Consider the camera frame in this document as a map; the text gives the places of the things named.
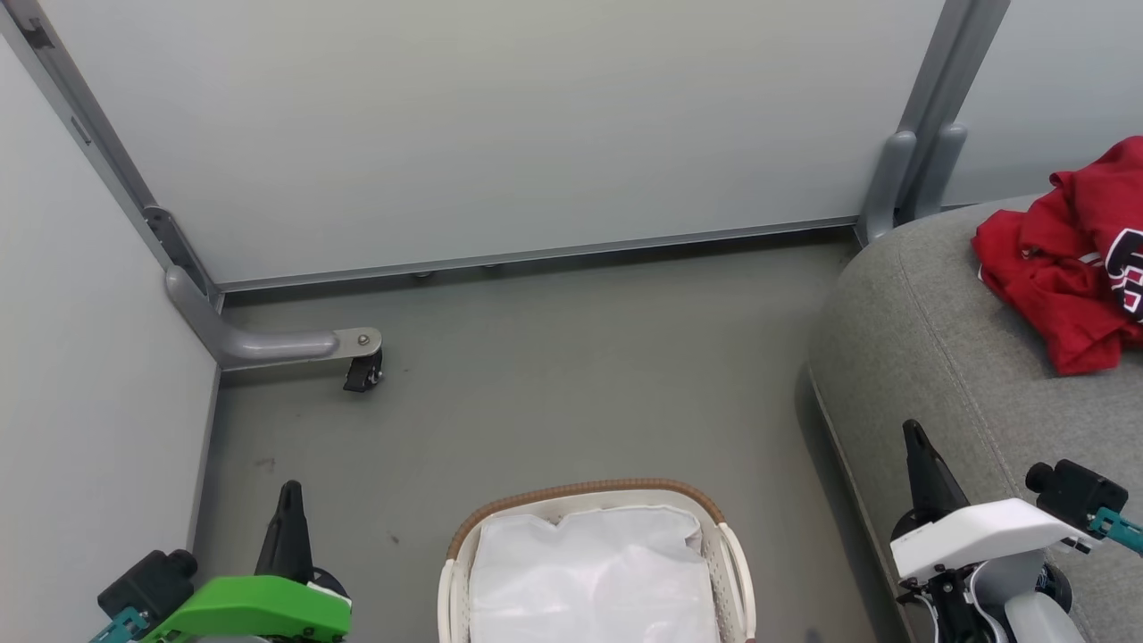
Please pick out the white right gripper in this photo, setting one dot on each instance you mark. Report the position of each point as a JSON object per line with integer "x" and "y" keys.
{"x": 982, "y": 531}

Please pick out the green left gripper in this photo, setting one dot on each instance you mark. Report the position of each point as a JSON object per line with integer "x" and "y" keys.
{"x": 250, "y": 607}

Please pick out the red Bulls 23 jersey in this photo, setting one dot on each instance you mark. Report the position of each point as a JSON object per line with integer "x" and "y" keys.
{"x": 1054, "y": 268}

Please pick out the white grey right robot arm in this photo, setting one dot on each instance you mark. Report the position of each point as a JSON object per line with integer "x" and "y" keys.
{"x": 1036, "y": 616}

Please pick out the white laundry basket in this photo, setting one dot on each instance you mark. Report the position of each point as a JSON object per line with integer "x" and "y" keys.
{"x": 738, "y": 572}

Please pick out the grey fabric sofa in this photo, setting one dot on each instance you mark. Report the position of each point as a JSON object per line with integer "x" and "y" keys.
{"x": 911, "y": 357}

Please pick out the black caster wheel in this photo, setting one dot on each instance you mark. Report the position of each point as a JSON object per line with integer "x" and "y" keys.
{"x": 362, "y": 373}

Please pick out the white liner bag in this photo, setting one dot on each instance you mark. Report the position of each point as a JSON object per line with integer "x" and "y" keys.
{"x": 589, "y": 580}

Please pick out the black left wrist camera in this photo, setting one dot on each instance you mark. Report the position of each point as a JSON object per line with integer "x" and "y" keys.
{"x": 147, "y": 580}

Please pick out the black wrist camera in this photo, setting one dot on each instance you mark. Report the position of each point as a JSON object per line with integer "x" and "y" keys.
{"x": 1076, "y": 491}
{"x": 147, "y": 580}

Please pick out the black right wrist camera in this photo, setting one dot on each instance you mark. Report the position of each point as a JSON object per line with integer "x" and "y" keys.
{"x": 1076, "y": 491}

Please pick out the grey partition post with foot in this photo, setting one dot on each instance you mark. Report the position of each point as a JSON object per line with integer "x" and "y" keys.
{"x": 268, "y": 344}

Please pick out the grey partition base rail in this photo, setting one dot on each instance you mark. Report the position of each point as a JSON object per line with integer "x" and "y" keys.
{"x": 536, "y": 254}

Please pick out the grey double partition post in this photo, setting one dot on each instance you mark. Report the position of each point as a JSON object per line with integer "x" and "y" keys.
{"x": 938, "y": 89}

